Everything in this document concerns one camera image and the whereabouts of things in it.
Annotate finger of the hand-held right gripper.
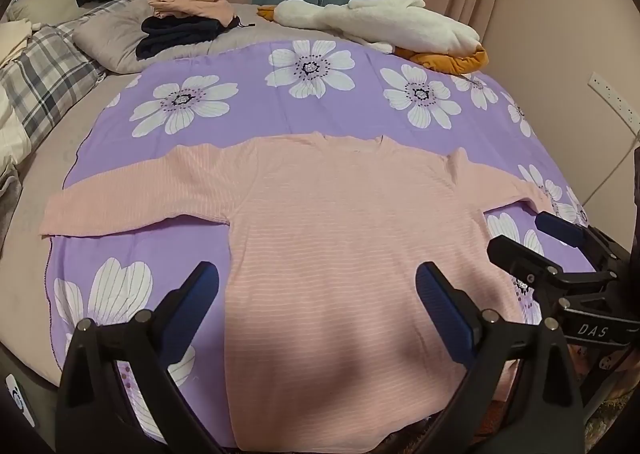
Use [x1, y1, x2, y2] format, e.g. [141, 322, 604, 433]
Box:
[487, 234, 567, 288]
[534, 211, 599, 256]

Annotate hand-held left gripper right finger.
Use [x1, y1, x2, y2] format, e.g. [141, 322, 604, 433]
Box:
[415, 261, 586, 454]

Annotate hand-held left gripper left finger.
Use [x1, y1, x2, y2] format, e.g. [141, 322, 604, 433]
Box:
[56, 261, 226, 454]

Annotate pink striped sweater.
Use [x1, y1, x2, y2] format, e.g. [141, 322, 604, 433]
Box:
[39, 131, 556, 452]

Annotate folded navy clothes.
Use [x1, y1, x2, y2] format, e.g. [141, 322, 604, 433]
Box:
[135, 15, 223, 61]

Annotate folded pink clothes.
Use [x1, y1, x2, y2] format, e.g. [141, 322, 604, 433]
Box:
[148, 0, 241, 30]

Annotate white power strip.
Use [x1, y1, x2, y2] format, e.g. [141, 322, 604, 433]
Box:
[587, 71, 640, 132]

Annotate grey bed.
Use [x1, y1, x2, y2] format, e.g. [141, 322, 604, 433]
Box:
[0, 0, 311, 385]

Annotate white round-lens device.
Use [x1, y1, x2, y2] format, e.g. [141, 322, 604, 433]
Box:
[5, 374, 38, 430]

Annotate purple floral bed sheet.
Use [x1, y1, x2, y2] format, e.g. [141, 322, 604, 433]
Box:
[44, 36, 593, 445]

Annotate white goose plush toy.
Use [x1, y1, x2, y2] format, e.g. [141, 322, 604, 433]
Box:
[257, 0, 488, 72]

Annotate grey plaid pillow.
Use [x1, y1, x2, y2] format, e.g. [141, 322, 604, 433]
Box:
[0, 24, 108, 150]

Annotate cream cloth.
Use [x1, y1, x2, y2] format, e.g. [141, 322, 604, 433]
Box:
[7, 0, 81, 27]

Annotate white power cable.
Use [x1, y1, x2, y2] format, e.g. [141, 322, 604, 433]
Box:
[582, 126, 640, 207]

